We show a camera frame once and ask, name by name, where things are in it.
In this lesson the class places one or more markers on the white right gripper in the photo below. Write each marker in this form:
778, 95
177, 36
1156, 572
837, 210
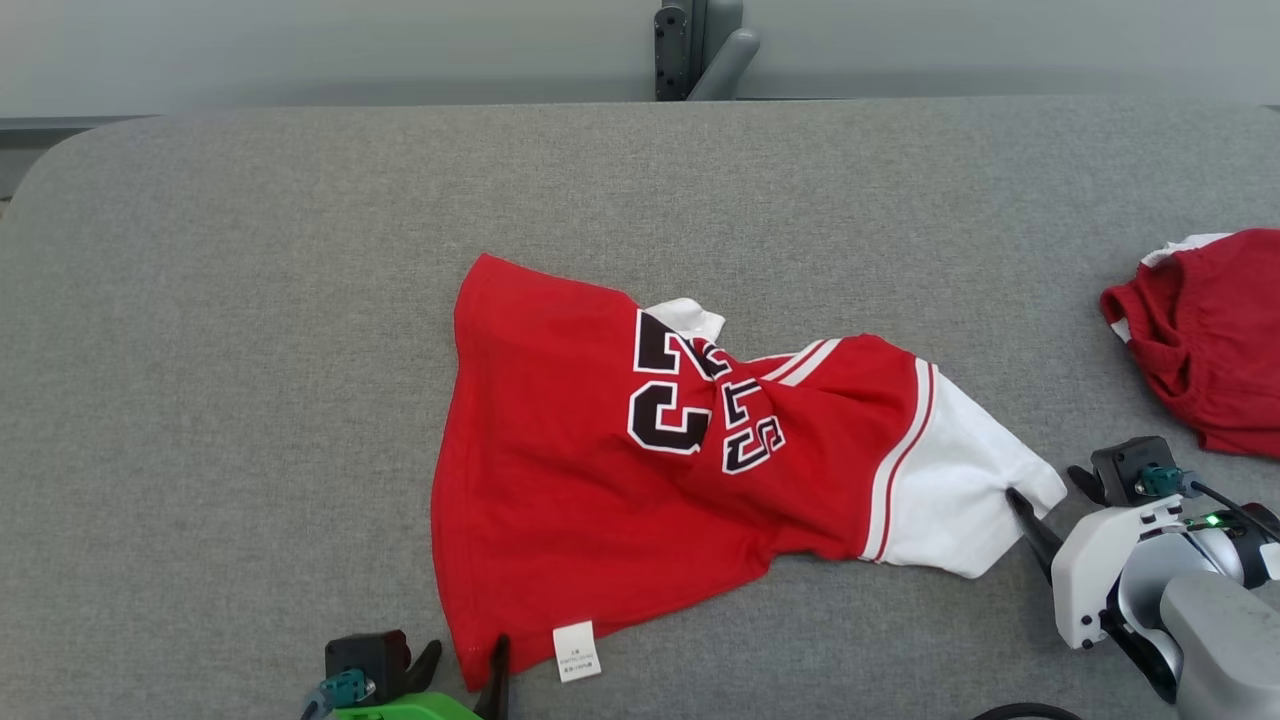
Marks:
1090, 570

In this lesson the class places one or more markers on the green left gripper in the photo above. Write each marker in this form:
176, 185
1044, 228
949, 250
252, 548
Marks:
420, 708

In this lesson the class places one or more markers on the red shorts with white stripes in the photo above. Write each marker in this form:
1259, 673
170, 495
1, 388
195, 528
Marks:
1220, 340

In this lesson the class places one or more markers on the red jersey with white sleeves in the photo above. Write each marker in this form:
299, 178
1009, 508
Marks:
560, 450

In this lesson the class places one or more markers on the grey metal stand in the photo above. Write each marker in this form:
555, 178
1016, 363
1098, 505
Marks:
700, 50

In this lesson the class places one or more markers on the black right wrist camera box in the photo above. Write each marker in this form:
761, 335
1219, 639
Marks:
1125, 462

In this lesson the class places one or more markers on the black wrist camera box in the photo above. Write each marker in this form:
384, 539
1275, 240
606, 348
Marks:
1125, 462
365, 655

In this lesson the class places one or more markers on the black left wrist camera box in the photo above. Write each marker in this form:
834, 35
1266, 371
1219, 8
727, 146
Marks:
365, 655

